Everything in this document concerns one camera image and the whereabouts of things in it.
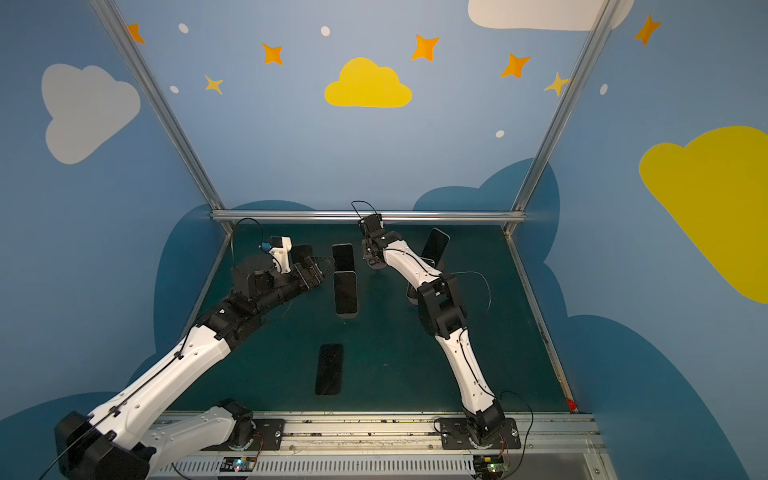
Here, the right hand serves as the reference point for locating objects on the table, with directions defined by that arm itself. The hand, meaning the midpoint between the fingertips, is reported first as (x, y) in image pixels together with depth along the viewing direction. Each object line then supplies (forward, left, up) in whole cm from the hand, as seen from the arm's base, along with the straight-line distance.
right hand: (378, 244), depth 104 cm
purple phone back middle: (-9, +11, +4) cm, 15 cm away
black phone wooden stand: (-5, -20, +5) cm, 21 cm away
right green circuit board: (-62, -31, -10) cm, 70 cm away
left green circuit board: (-65, +29, -8) cm, 72 cm away
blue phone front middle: (-20, +9, -1) cm, 22 cm away
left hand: (-26, +9, +21) cm, 35 cm away
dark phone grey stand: (-42, +11, -9) cm, 44 cm away
